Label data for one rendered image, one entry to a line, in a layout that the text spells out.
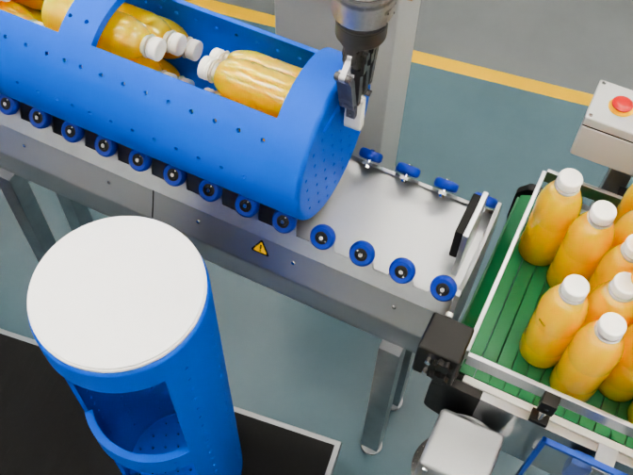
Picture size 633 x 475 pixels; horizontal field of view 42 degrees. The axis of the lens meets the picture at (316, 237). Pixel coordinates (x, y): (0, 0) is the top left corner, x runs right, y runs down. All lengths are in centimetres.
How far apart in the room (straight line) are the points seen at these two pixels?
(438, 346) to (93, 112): 69
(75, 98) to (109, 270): 30
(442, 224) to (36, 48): 76
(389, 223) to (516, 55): 178
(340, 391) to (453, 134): 102
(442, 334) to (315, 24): 93
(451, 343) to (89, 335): 55
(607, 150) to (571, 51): 174
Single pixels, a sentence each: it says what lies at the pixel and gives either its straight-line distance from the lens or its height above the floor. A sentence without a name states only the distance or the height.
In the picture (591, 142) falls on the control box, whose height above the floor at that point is 105.
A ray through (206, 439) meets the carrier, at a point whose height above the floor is 62.
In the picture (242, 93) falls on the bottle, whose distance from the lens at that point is 133.
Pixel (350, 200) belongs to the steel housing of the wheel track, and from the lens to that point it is 151.
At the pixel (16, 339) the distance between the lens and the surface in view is 235.
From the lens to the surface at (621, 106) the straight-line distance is 151.
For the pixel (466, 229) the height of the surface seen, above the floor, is 105.
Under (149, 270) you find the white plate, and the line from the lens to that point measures 132.
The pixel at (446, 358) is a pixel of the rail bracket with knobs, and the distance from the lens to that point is 129.
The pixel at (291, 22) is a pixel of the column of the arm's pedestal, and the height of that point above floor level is 81.
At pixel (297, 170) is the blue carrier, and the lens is 126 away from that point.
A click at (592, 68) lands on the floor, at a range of 321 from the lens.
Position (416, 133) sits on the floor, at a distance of 285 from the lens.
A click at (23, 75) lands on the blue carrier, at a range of 150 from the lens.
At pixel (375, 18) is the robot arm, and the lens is 114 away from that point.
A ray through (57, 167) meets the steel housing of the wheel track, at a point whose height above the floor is 86.
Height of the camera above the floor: 215
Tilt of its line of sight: 57 degrees down
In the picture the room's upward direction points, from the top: 2 degrees clockwise
